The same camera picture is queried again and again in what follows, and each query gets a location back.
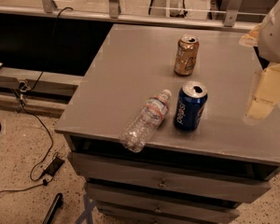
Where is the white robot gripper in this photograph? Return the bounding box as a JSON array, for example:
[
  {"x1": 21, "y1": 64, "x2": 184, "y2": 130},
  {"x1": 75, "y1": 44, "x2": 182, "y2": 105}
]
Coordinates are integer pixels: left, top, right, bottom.
[{"x1": 239, "y1": 0, "x2": 280, "y2": 125}]

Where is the orange soda can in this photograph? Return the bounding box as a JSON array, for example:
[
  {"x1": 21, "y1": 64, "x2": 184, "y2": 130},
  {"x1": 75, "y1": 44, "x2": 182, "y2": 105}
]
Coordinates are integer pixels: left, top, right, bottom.
[{"x1": 175, "y1": 35, "x2": 200, "y2": 76}]

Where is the blue Pepsi can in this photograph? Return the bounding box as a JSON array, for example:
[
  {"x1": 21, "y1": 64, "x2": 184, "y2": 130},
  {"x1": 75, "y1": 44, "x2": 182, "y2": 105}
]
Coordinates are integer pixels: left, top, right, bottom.
[{"x1": 174, "y1": 81, "x2": 208, "y2": 132}]

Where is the grey drawer cabinet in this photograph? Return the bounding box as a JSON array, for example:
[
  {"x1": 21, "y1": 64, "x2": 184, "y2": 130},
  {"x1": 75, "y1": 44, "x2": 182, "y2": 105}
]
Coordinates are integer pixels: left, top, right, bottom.
[{"x1": 57, "y1": 24, "x2": 280, "y2": 224}]

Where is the clear plastic water bottle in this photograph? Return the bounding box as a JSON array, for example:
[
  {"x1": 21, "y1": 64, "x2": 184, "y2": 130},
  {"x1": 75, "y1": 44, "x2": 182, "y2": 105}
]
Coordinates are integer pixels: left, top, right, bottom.
[{"x1": 119, "y1": 90, "x2": 172, "y2": 153}]

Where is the middle cabinet drawer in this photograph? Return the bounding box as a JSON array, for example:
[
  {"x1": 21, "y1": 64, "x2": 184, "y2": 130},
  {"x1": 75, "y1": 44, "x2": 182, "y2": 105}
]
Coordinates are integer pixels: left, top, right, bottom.
[{"x1": 84, "y1": 182, "x2": 241, "y2": 224}]

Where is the cabinet drawer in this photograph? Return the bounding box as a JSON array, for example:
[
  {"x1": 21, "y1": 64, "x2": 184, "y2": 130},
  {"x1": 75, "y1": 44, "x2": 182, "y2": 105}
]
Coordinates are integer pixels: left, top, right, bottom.
[
  {"x1": 68, "y1": 152, "x2": 271, "y2": 203},
  {"x1": 84, "y1": 182, "x2": 241, "y2": 224},
  {"x1": 95, "y1": 202, "x2": 209, "y2": 224}
]

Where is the bottom cabinet drawer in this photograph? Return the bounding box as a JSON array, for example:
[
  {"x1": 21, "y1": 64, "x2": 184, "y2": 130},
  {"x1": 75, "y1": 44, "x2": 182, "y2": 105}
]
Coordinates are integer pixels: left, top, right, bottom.
[{"x1": 95, "y1": 202, "x2": 209, "y2": 224}]

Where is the top cabinet drawer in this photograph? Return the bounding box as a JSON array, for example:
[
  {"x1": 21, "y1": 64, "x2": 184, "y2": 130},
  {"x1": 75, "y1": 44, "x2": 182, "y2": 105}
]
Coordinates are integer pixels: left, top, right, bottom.
[{"x1": 68, "y1": 152, "x2": 271, "y2": 203}]

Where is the black power adapter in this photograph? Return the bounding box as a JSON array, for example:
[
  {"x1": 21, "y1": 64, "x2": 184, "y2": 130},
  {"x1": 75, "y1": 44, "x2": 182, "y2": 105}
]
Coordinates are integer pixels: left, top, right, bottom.
[{"x1": 43, "y1": 157, "x2": 64, "y2": 176}]

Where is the black flat tool on floor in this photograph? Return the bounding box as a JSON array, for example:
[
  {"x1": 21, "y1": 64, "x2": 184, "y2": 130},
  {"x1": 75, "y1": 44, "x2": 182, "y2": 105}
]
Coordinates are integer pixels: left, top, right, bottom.
[{"x1": 42, "y1": 193, "x2": 63, "y2": 224}]

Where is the metal window rail frame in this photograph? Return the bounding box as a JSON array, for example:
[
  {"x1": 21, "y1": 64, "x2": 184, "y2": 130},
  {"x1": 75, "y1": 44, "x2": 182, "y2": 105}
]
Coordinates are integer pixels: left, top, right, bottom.
[{"x1": 0, "y1": 0, "x2": 264, "y2": 32}]

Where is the black power cable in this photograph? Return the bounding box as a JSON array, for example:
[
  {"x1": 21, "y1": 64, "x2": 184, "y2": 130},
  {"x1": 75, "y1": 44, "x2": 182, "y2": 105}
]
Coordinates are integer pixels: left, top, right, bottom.
[{"x1": 0, "y1": 7, "x2": 75, "y2": 196}]

